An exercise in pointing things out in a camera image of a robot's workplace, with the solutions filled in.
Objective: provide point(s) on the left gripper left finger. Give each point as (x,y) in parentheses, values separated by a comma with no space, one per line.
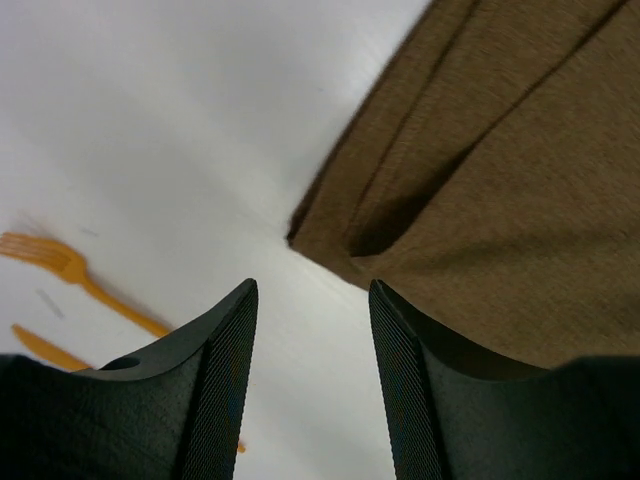
(170,410)

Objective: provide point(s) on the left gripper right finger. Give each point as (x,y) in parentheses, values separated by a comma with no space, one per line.
(456,410)

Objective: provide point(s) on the brown cloth napkin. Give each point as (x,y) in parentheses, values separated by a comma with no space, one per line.
(491,177)

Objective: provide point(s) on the orange plastic knife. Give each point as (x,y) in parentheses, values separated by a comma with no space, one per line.
(45,350)

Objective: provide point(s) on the orange plastic fork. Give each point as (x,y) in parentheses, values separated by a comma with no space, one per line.
(71,267)

